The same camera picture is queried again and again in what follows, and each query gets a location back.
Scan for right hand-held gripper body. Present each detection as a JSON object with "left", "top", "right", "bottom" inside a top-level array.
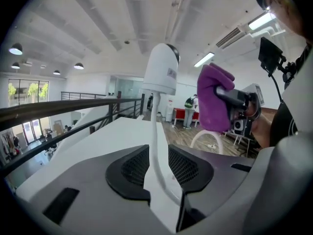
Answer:
[{"left": 227, "top": 83, "right": 265, "bottom": 135}]

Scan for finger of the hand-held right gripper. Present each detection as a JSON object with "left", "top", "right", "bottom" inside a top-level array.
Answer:
[{"left": 214, "top": 86, "right": 243, "bottom": 104}]

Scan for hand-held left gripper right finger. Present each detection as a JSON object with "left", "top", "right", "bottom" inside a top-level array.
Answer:
[{"left": 168, "top": 144, "right": 256, "bottom": 234}]

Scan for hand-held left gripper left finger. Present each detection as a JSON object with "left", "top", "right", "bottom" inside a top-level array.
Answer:
[{"left": 16, "top": 144, "right": 173, "bottom": 235}]

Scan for purple cloth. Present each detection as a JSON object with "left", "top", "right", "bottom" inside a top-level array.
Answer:
[{"left": 197, "top": 62, "right": 236, "bottom": 133}]

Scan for small round white device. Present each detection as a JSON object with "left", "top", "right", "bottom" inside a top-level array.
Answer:
[{"left": 141, "top": 43, "right": 181, "bottom": 96}]

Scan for person's right forearm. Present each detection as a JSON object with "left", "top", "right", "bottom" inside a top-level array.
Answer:
[{"left": 250, "top": 111, "right": 274, "bottom": 149}]

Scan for long ceiling tube light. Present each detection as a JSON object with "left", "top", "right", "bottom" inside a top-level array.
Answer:
[
  {"left": 247, "top": 11, "right": 276, "bottom": 31},
  {"left": 193, "top": 52, "right": 216, "bottom": 68}
]

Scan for small black monitor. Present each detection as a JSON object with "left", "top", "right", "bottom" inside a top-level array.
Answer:
[{"left": 258, "top": 36, "right": 287, "bottom": 77}]

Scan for red cabinet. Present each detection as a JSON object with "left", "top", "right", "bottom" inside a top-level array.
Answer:
[{"left": 173, "top": 108, "right": 200, "bottom": 127}]

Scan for ceiling air vent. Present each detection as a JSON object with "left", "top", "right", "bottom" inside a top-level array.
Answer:
[{"left": 215, "top": 26, "right": 246, "bottom": 50}]

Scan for white water dispenser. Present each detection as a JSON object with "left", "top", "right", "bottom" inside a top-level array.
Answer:
[{"left": 165, "top": 101, "right": 174, "bottom": 122}]

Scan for person's white shirt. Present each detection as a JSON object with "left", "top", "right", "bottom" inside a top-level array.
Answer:
[{"left": 176, "top": 54, "right": 313, "bottom": 235}]

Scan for white ceiling pipes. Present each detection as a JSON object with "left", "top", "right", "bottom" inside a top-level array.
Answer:
[{"left": 244, "top": 24, "right": 287, "bottom": 40}]

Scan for dark metal railing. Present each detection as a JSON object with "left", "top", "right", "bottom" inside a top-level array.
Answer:
[{"left": 0, "top": 91, "right": 145, "bottom": 178}]

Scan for clothes rack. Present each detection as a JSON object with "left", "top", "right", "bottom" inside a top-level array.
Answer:
[{"left": 0, "top": 132, "right": 20, "bottom": 161}]

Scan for person's head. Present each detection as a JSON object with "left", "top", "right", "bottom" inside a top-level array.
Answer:
[{"left": 254, "top": 0, "right": 313, "bottom": 45}]

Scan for large window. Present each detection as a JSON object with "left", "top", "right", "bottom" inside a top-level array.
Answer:
[{"left": 7, "top": 78, "right": 49, "bottom": 107}]

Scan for black monitor cable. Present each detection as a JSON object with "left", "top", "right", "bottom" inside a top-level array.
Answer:
[{"left": 270, "top": 74, "right": 284, "bottom": 104}]

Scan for thick white curved hose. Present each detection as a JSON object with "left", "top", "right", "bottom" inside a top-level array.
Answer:
[{"left": 190, "top": 129, "right": 224, "bottom": 155}]

